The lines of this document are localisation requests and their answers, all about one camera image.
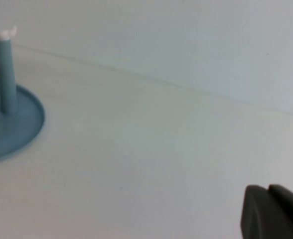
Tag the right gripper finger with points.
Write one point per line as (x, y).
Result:
(273, 216)

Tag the blue cup stand with pegs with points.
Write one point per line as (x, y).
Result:
(24, 119)

